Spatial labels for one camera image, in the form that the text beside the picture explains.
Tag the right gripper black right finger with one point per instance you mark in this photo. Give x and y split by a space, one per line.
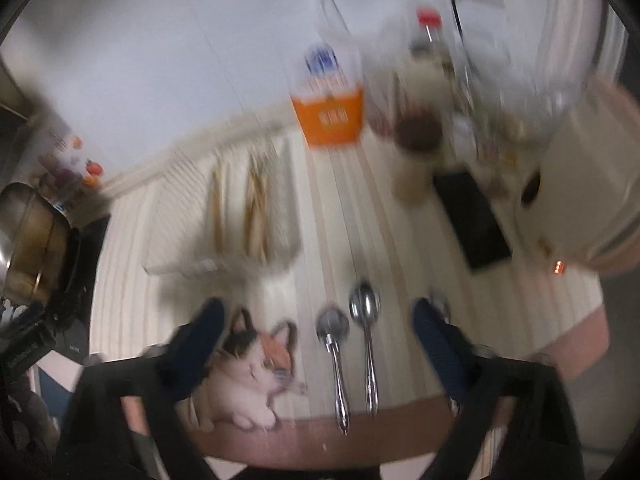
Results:
541 440

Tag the rightmost steel spoon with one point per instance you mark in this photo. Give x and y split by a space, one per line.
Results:
440 302

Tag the black smartphone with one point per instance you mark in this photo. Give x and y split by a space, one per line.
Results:
472 219

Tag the cat print striped mat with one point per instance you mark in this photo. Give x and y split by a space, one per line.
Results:
350 227

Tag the wooden chopstick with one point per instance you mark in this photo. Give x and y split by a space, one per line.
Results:
265 182
252 209
216 207

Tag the beige brown tumbler cup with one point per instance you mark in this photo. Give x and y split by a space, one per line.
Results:
422 125

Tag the orange white carton box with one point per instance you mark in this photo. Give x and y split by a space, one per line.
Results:
325 84

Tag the steel spoon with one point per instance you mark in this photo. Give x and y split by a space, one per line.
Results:
332 328
440 302
364 308

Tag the pink cream rice cooker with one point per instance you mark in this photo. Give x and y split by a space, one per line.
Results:
581 204

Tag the stainless steel stock pot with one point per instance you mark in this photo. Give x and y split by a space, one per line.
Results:
39 247

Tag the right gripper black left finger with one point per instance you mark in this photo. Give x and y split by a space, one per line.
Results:
96 441

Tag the clear plastic basket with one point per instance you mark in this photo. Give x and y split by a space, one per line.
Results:
235 209

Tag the clear plastic bags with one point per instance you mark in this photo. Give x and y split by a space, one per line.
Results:
506 103

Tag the leftmost wooden chopstick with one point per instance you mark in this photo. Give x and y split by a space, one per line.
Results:
216 207

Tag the red cap dark bottle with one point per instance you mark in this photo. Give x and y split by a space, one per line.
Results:
426 37

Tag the fruit wall stickers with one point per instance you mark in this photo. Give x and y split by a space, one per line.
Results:
64 166

